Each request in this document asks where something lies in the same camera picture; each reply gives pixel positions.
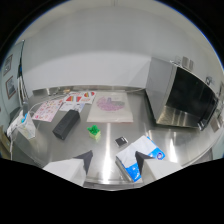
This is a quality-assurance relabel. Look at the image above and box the small framed wall picture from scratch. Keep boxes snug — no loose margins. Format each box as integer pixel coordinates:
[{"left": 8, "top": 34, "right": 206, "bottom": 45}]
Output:
[{"left": 2, "top": 54, "right": 14, "bottom": 77}]

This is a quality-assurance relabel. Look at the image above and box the white cable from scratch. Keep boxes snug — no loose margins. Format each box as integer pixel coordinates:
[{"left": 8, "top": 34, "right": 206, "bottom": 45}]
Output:
[{"left": 9, "top": 95, "right": 69, "bottom": 160}]

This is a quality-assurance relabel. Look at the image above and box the pink sticker sheet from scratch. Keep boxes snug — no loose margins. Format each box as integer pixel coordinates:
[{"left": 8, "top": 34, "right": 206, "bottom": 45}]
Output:
[{"left": 32, "top": 98, "right": 64, "bottom": 123}]

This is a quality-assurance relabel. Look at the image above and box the blue white tissue pack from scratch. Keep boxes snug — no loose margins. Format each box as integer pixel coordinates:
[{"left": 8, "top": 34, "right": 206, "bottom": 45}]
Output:
[{"left": 115, "top": 134, "right": 167, "bottom": 183}]

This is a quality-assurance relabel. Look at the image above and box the red rainbow sticker sheet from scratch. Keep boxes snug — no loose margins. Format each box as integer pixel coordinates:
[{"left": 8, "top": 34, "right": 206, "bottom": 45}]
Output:
[{"left": 62, "top": 91, "right": 97, "bottom": 105}]

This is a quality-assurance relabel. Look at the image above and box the green toy block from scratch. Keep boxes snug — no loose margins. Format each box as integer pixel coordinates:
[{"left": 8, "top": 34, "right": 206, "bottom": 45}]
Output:
[{"left": 87, "top": 124, "right": 102, "bottom": 141}]

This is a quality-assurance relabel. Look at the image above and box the small black square card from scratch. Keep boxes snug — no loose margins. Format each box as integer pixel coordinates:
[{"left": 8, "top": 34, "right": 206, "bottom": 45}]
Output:
[{"left": 114, "top": 135, "right": 129, "bottom": 148}]

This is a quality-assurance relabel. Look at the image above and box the black glasses case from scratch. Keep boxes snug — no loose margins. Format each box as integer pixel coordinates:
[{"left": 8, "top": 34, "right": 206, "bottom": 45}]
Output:
[{"left": 52, "top": 109, "right": 81, "bottom": 141}]

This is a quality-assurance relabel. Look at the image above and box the white blue printed sheet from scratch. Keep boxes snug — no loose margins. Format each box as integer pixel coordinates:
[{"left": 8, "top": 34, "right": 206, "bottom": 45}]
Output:
[{"left": 59, "top": 101, "right": 86, "bottom": 114}]

